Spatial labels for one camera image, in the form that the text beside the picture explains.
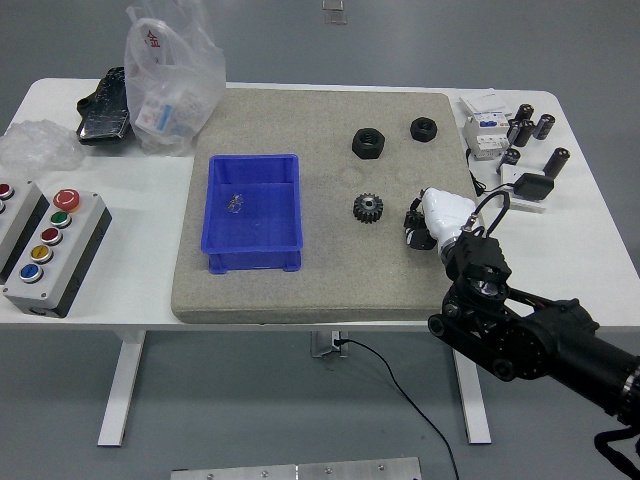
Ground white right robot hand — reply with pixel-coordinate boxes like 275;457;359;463
402;186;477;251

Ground large black gear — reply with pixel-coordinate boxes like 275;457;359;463
352;192;385;226

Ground small black hex nut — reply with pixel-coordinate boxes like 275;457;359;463
409;115;439;144

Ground large black hex nut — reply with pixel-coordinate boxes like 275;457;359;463
351;127;385;160

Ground blue plastic box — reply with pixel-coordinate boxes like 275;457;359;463
199;153;305;276

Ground grey five-button control box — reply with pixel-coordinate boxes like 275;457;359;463
2;188;113;319

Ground grey control box, red button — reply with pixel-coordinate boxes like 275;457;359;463
0;179;50;284

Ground white circuit breaker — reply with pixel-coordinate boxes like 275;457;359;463
462;110;512;162

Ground black power adapter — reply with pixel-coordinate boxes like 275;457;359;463
513;172;555;202

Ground long black cylindrical capacitor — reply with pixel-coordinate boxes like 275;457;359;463
542;146;572;180

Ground white table leg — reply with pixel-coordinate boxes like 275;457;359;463
451;347;493;445
96;329;147;448

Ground grey-brown felt mat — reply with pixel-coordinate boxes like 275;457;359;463
170;88;504;325

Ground clear floor fixture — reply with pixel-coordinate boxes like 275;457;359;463
321;0;349;26

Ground white plastic bag with boxes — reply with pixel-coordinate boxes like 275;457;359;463
123;0;227;157

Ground silver metal plate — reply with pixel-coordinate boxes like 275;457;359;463
170;456;422;480

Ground crumpled clear plastic bag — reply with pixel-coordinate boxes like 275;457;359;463
0;119;86;176

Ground black adapter cord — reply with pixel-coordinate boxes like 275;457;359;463
465;148;519;199

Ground metal bracket under table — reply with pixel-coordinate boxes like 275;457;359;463
309;330;350;359

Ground black floor cable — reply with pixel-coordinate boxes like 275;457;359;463
335;338;460;480

